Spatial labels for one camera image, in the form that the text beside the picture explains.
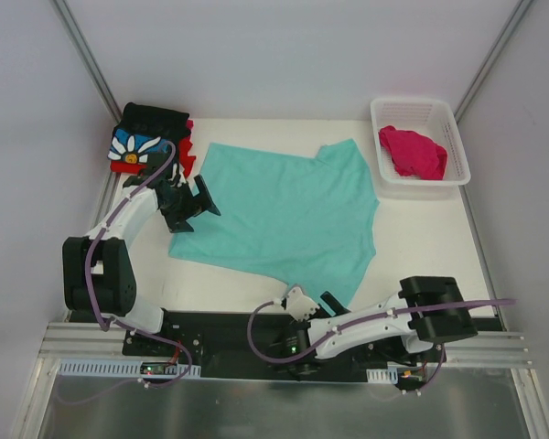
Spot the teal t shirt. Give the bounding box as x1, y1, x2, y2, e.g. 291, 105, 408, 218
168, 139, 379, 306

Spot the white plastic basket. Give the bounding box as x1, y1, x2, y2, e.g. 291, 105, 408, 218
370, 97, 471, 187

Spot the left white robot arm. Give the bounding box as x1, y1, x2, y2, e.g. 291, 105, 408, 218
62, 150, 221, 356

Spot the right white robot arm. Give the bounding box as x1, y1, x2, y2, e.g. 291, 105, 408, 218
271, 276, 487, 365

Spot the red folded t shirt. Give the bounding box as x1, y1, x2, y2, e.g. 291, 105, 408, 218
108, 136, 197, 177

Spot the magenta t shirt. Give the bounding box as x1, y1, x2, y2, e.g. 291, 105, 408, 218
379, 125, 448, 181

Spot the right white cable duct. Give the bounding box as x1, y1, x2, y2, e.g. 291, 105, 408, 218
366, 368, 398, 385

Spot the white cable duct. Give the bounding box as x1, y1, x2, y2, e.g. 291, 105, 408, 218
59, 359, 201, 380
366, 368, 398, 385

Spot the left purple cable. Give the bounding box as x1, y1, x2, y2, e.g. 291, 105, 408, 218
57, 140, 194, 406

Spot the left white cable duct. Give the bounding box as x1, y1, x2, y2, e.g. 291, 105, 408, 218
59, 359, 201, 380

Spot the left aluminium frame post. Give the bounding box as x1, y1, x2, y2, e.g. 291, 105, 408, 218
50, 0, 122, 123

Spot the aluminium frame post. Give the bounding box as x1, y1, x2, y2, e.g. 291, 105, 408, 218
50, 0, 122, 123
454, 0, 536, 123

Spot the right aluminium frame post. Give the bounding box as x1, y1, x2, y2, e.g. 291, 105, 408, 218
454, 0, 536, 123

